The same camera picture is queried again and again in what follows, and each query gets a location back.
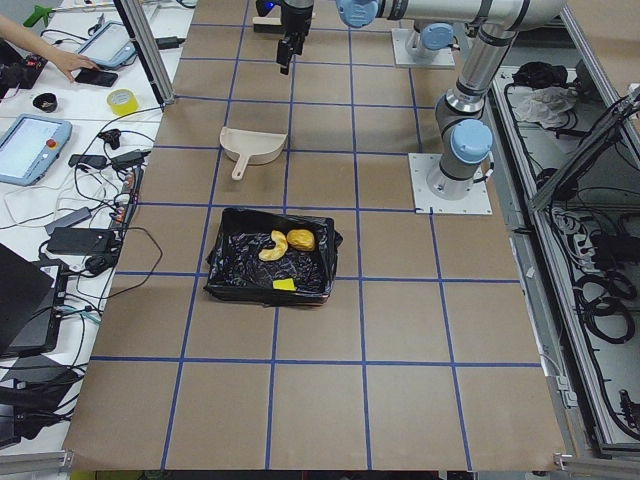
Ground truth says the aluminium frame post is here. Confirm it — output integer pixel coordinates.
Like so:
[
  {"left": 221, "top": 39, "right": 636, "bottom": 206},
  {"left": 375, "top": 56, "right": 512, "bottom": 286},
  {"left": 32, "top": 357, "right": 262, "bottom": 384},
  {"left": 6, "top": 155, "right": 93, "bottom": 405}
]
[{"left": 114, "top": 0, "right": 175, "bottom": 107}]

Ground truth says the black bag lined bin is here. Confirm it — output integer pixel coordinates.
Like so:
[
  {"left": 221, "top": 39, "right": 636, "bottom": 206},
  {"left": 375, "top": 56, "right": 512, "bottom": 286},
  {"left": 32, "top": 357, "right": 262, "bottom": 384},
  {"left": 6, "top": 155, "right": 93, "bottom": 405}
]
[{"left": 205, "top": 208, "right": 342, "bottom": 306}]

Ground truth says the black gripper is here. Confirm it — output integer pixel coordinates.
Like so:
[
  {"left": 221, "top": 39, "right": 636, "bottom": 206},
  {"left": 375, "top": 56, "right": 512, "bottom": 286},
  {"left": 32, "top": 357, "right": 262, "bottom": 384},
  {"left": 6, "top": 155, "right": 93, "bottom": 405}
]
[{"left": 276, "top": 0, "right": 314, "bottom": 75}]

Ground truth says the black laptop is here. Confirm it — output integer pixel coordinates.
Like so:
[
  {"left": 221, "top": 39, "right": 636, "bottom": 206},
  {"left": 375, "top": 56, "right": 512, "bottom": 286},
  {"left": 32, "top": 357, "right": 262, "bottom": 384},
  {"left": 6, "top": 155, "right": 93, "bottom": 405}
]
[{"left": 1, "top": 246, "right": 68, "bottom": 358}]

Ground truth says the blue teach pendant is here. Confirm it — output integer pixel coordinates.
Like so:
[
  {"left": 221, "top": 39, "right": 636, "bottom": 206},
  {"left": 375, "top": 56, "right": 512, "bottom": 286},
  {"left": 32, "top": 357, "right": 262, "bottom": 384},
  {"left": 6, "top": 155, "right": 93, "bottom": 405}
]
[
  {"left": 76, "top": 21, "right": 137, "bottom": 70},
  {"left": 1, "top": 114, "right": 72, "bottom": 186}
]

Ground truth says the yellow crescent bread piece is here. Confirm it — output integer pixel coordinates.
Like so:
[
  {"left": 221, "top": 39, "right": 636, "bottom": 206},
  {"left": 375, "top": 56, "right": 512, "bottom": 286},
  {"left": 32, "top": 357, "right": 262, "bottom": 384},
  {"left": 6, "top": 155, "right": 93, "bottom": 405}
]
[{"left": 258, "top": 230, "right": 288, "bottom": 262}]

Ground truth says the orange round bread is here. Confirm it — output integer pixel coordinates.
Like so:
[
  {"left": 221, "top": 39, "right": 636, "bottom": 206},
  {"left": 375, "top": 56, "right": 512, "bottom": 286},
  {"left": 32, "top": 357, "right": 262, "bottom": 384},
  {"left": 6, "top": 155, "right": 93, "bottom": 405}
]
[{"left": 286, "top": 229, "right": 316, "bottom": 252}]

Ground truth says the near blue teach pendant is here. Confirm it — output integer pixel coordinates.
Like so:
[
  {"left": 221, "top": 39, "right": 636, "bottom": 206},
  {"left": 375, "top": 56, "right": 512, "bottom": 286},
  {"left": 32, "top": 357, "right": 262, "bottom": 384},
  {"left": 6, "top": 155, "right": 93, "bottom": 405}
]
[{"left": 1, "top": 114, "right": 72, "bottom": 186}]

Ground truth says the green plastic tool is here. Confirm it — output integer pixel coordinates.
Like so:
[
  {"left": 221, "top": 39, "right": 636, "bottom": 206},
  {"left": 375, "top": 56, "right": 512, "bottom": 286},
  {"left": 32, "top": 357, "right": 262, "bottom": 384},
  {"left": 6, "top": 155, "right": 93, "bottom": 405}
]
[{"left": 23, "top": 5, "right": 53, "bottom": 28}]

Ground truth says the person's forearm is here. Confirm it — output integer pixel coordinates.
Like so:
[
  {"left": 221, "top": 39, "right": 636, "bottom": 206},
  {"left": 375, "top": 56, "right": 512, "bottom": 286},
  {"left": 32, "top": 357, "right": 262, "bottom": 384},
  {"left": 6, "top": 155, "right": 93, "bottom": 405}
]
[{"left": 0, "top": 16, "right": 61, "bottom": 61}]

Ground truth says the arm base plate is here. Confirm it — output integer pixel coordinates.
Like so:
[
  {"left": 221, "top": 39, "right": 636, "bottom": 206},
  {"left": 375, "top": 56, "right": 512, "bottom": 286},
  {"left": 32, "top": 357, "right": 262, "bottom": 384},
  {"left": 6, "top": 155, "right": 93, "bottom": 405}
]
[
  {"left": 408, "top": 153, "right": 492, "bottom": 215},
  {"left": 391, "top": 28, "right": 455, "bottom": 70}
]

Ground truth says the far blue teach pendant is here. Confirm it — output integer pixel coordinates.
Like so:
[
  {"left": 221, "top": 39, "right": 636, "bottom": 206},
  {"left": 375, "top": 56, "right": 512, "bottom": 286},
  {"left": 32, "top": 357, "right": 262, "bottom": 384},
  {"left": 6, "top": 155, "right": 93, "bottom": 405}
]
[{"left": 76, "top": 21, "right": 137, "bottom": 70}]

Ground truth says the beige plastic dustpan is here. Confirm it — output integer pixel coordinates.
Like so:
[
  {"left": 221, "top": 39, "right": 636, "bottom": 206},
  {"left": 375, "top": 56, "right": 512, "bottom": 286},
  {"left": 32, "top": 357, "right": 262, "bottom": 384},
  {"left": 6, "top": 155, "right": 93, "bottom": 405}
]
[{"left": 219, "top": 127, "right": 287, "bottom": 181}]

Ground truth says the black smartphone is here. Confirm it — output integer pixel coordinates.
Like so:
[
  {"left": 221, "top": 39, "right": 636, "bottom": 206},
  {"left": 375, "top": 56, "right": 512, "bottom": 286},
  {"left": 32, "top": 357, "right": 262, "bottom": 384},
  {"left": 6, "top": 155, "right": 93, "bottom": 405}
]
[{"left": 75, "top": 69, "right": 118, "bottom": 88}]

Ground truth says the beige hand brush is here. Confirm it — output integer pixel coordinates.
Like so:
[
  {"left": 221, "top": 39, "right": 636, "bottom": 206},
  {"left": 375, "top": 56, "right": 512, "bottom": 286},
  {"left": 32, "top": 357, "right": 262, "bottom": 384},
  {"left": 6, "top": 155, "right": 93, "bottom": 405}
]
[{"left": 252, "top": 16, "right": 284, "bottom": 34}]

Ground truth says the person's hand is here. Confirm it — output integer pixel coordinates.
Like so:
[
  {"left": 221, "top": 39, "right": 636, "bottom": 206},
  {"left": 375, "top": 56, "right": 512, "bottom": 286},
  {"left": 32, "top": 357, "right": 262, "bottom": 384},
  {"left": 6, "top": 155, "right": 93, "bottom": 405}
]
[{"left": 47, "top": 48, "right": 100, "bottom": 82}]

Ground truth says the white crumpled cloth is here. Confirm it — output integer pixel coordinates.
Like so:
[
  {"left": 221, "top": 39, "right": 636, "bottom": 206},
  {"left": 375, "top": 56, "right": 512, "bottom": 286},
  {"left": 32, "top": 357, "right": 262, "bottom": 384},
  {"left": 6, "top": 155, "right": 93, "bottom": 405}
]
[{"left": 514, "top": 86, "right": 577, "bottom": 129}]

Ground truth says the black power adapter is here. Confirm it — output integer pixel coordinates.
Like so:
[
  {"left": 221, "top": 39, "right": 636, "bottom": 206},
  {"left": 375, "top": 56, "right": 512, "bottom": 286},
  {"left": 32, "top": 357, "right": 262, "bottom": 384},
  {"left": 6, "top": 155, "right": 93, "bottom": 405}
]
[{"left": 47, "top": 227, "right": 115, "bottom": 255}]

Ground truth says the yellow tape roll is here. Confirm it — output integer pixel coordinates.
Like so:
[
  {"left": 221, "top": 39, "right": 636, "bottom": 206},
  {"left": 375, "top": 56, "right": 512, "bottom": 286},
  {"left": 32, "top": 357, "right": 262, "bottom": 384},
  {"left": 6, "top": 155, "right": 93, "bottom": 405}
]
[{"left": 107, "top": 89, "right": 139, "bottom": 117}]

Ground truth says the power strip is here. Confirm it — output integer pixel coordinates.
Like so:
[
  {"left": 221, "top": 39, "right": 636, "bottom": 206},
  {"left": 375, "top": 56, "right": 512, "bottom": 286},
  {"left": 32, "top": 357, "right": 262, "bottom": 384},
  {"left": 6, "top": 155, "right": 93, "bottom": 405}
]
[{"left": 109, "top": 166, "right": 144, "bottom": 231}]

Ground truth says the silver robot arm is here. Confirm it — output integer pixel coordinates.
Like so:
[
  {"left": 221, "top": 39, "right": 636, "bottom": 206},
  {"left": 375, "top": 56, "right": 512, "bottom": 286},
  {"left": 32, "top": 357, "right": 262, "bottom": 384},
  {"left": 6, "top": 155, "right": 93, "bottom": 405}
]
[
  {"left": 336, "top": 1, "right": 566, "bottom": 200},
  {"left": 412, "top": 20, "right": 454, "bottom": 61}
]

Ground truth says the yellow sponge piece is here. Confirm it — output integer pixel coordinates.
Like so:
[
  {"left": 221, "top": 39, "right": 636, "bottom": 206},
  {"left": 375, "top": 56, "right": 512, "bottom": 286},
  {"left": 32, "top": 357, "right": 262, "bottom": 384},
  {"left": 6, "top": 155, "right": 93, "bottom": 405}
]
[{"left": 272, "top": 278, "right": 297, "bottom": 291}]

